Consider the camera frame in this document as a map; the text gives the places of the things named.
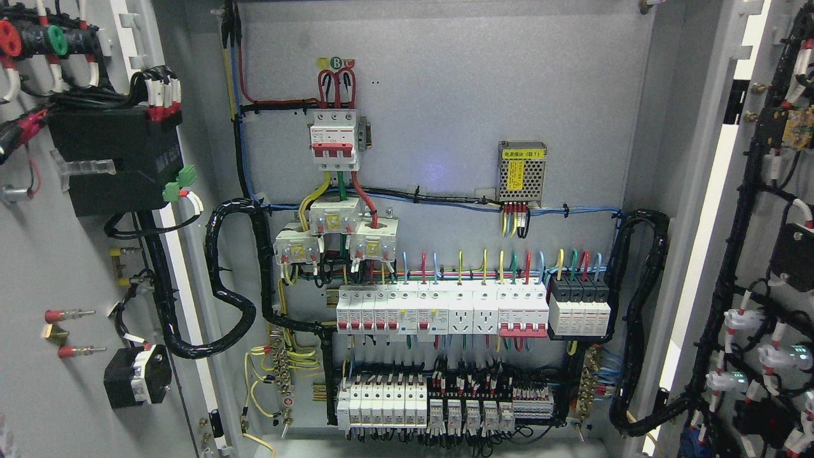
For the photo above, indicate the grey cabinet door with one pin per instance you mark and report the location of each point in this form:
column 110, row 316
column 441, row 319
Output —
column 726, row 344
column 58, row 282

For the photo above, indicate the white current transformers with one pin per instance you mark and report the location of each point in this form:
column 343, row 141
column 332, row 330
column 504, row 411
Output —
column 332, row 217

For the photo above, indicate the grey cabinet body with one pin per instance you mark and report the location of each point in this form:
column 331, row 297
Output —
column 629, row 105

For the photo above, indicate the red main circuit breaker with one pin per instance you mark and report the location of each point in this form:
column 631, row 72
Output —
column 334, row 136

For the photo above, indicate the white socket breaker row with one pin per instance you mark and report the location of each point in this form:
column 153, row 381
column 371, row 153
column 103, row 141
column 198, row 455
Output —
column 425, row 310

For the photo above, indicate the metal mesh power supply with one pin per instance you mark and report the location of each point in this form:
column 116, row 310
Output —
column 521, row 171

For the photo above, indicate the lower white breaker row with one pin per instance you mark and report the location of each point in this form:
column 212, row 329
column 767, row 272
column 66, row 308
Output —
column 389, row 400

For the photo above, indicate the lower relay terminal row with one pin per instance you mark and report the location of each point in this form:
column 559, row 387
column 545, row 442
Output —
column 467, row 402

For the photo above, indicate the black surge protector module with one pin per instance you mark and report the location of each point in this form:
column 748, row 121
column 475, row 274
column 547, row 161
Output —
column 578, row 308

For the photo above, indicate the yellow terminal connector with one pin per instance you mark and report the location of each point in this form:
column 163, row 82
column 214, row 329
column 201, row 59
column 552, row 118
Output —
column 117, row 254

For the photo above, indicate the black digital power meter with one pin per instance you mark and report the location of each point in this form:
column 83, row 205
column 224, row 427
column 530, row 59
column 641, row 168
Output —
column 119, row 160

